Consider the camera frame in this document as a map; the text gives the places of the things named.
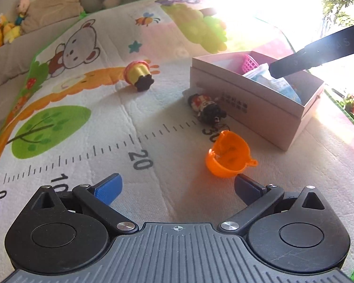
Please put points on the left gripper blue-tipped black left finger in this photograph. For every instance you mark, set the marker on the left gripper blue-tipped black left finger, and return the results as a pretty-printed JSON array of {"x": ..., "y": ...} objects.
[{"x": 95, "y": 201}]

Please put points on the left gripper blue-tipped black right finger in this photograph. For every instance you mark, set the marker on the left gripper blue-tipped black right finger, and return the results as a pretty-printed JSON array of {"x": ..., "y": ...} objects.
[{"x": 260, "y": 201}]

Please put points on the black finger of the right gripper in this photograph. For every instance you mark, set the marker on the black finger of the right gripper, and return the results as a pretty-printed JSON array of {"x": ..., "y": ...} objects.
[{"x": 332, "y": 47}]

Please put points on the orange pumpkin toy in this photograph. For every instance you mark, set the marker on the orange pumpkin toy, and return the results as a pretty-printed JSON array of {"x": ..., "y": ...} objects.
[{"x": 229, "y": 156}]

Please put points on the blue white tissue packet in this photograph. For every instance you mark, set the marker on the blue white tissue packet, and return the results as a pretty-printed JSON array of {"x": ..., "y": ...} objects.
[{"x": 261, "y": 75}]

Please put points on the pink plastic mesh scoop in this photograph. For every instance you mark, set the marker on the pink plastic mesh scoop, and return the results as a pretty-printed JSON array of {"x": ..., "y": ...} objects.
[{"x": 248, "y": 64}]

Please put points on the dark-haired doll figurine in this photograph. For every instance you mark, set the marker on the dark-haired doll figurine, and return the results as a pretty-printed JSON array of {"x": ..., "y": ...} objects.
[{"x": 206, "y": 109}]

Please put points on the colourful cartoon play mat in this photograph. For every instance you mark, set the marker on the colourful cartoon play mat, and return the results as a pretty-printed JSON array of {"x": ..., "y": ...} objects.
[{"x": 77, "y": 121}]

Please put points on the pink cardboard box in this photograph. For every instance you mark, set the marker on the pink cardboard box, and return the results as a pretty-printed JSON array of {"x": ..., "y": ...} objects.
[{"x": 273, "y": 116}]

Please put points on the yellow pink cupcake toy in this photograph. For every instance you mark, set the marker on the yellow pink cupcake toy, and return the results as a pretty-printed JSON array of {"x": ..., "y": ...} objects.
[{"x": 140, "y": 73}]

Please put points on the grey sofa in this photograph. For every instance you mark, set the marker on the grey sofa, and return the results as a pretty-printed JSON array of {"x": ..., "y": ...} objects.
[{"x": 16, "y": 57}]

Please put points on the yellow duck plush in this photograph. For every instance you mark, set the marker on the yellow duck plush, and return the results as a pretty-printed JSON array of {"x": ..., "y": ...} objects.
[{"x": 9, "y": 30}]

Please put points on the beige plush pillow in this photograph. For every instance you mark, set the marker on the beige plush pillow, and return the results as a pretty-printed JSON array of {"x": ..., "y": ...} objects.
[{"x": 43, "y": 13}]

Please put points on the small doll plush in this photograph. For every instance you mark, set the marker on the small doll plush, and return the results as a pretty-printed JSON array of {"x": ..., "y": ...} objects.
[{"x": 21, "y": 10}]

